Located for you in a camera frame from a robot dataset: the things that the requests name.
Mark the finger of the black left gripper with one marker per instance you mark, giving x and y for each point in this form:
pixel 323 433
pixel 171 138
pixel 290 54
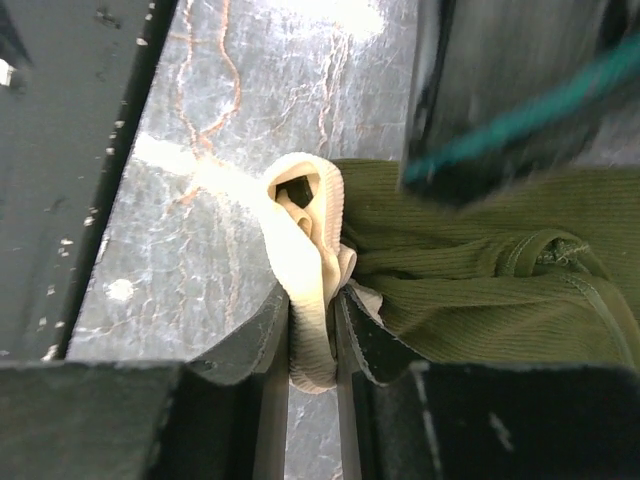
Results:
pixel 506 91

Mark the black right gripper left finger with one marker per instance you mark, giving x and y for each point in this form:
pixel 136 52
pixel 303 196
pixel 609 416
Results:
pixel 222 415

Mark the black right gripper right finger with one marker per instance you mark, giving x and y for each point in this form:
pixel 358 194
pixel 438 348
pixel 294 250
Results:
pixel 406 417

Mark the olive green underwear cream waistband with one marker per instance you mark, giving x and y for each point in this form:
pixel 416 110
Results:
pixel 547 273

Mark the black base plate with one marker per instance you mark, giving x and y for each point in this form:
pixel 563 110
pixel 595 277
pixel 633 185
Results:
pixel 75 77

